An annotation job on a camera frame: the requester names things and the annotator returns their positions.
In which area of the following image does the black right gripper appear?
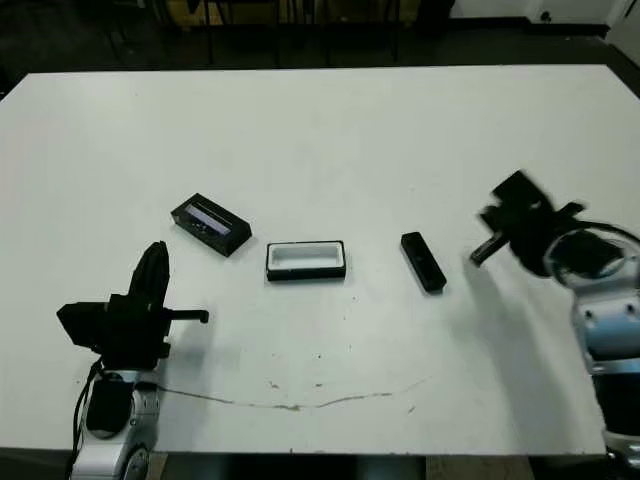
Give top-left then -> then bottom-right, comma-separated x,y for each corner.
469,202 -> 586,274

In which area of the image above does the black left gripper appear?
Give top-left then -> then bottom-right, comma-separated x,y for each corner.
97,241 -> 210,370

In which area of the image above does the black printed box lid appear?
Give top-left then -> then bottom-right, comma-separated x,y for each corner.
170,191 -> 254,259

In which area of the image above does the slim black camera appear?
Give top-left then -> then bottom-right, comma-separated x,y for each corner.
399,231 -> 448,295

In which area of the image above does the black box base white insert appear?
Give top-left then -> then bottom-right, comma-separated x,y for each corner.
264,239 -> 349,284

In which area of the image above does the black chair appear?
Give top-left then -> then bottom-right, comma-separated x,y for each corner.
202,0 -> 282,67

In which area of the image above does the black waste bin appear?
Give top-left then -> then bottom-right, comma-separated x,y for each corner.
424,0 -> 457,24

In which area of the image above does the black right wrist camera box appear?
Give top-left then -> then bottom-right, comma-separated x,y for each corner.
491,169 -> 556,219

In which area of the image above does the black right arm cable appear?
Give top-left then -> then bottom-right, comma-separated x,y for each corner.
569,217 -> 640,251

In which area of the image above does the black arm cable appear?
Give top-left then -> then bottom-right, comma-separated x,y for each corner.
69,359 -> 104,466
569,217 -> 640,251

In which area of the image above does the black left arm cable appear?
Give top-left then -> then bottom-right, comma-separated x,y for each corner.
69,359 -> 104,466

